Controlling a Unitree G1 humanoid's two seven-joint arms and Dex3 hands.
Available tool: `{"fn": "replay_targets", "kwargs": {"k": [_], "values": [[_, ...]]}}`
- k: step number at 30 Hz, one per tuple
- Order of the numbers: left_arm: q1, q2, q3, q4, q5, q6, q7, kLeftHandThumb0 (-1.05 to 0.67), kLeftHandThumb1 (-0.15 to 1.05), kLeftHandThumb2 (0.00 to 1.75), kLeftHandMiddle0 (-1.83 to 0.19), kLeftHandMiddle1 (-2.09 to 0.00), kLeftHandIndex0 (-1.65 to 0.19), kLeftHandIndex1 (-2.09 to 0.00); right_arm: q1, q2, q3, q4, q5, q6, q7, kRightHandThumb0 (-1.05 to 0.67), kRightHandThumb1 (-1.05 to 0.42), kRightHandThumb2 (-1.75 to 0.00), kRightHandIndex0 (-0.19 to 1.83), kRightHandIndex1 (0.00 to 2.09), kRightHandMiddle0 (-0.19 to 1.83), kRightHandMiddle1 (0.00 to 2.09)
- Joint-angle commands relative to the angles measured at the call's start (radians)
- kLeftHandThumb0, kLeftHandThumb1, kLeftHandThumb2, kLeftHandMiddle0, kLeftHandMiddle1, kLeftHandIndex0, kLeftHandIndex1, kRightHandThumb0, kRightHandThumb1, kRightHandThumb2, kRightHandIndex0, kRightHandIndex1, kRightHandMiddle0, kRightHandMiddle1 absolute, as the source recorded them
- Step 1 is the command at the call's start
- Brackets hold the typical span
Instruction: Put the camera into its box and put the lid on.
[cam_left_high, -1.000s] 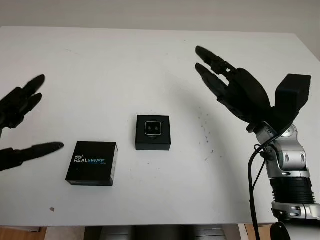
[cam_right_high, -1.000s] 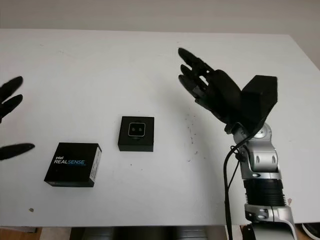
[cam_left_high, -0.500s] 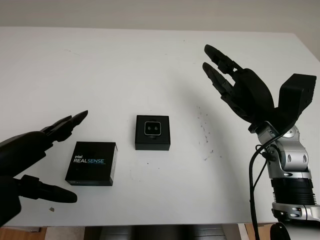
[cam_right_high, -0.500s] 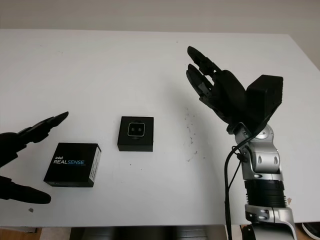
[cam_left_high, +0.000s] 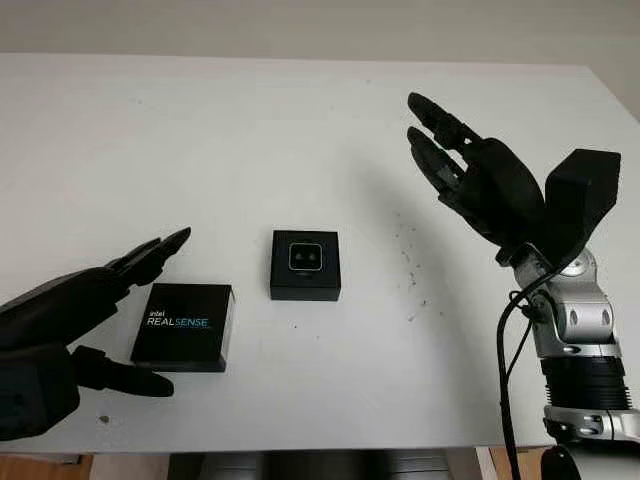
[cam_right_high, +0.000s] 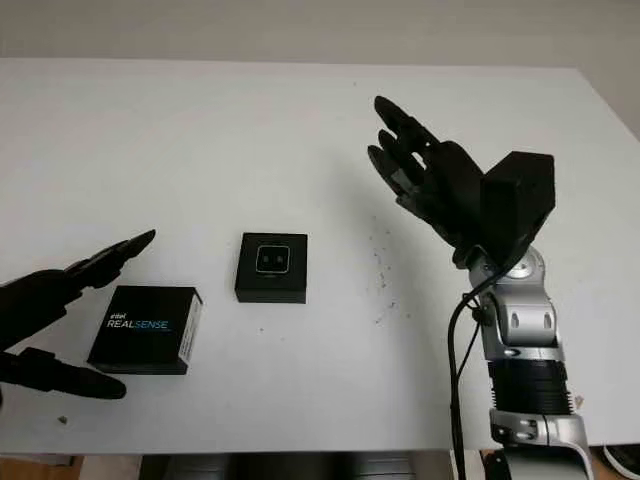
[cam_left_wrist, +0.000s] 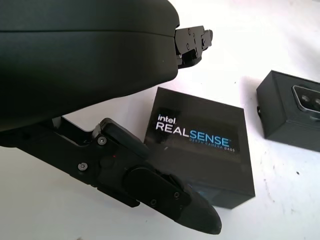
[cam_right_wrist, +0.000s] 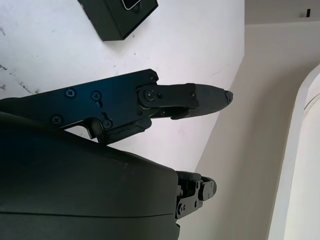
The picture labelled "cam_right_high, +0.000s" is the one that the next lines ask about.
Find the black and white shoe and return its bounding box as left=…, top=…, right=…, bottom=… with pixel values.
left=602, top=443, right=640, bottom=477

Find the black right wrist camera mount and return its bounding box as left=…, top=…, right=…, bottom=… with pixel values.
left=479, top=149, right=557, bottom=267

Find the black foam-lined box base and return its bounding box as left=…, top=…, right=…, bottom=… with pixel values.
left=232, top=230, right=308, bottom=305

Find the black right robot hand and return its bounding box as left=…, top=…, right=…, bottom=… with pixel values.
left=366, top=95, right=490, bottom=252

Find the dark grey robot torso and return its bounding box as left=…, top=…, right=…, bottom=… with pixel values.
left=139, top=452, right=451, bottom=480

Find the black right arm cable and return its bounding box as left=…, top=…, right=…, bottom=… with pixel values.
left=446, top=269, right=502, bottom=480

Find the black RealSense box lid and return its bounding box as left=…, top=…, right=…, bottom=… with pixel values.
left=86, top=285, right=205, bottom=377

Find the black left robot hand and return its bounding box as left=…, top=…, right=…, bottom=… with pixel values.
left=0, top=229, right=158, bottom=402

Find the small silver depth camera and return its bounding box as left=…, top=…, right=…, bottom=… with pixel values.
left=253, top=243, right=293, bottom=277

